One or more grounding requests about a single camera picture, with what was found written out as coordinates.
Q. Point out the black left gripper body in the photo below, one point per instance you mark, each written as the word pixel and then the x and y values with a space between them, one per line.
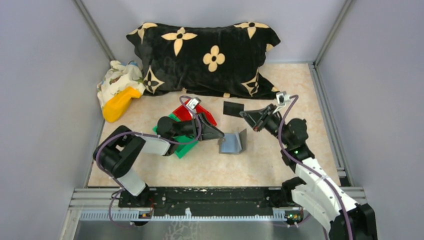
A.
pixel 187 127

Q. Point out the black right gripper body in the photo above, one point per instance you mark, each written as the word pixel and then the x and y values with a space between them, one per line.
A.
pixel 273 125

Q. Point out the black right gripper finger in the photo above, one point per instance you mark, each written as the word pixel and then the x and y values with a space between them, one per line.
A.
pixel 268 110
pixel 257 123

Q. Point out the red plastic bin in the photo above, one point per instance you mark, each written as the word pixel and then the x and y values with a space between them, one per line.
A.
pixel 182 114

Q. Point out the black VIP credit card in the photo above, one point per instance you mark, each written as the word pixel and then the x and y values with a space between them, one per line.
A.
pixel 233 109

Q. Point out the green plastic bin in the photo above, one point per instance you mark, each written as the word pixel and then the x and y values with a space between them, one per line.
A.
pixel 182 147

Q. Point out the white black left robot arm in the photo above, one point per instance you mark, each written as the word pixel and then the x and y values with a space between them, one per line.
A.
pixel 116 155

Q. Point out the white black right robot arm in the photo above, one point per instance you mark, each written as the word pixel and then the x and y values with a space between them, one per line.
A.
pixel 341 216

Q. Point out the yellow and white cloth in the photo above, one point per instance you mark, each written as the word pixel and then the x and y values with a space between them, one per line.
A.
pixel 121 83

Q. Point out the black floral pillow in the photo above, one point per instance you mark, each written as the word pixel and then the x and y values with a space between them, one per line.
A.
pixel 207 61

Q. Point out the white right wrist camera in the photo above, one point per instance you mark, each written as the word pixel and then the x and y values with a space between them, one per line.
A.
pixel 282 98

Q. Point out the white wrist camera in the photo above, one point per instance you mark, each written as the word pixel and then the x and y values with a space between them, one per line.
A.
pixel 193 103
pixel 282 98

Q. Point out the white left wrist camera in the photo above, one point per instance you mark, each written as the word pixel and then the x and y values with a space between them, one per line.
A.
pixel 193 103

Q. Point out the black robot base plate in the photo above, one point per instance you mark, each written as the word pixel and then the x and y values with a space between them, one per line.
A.
pixel 253 203

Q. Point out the aluminium frame rail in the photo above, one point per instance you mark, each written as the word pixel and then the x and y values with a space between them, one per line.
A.
pixel 105 200

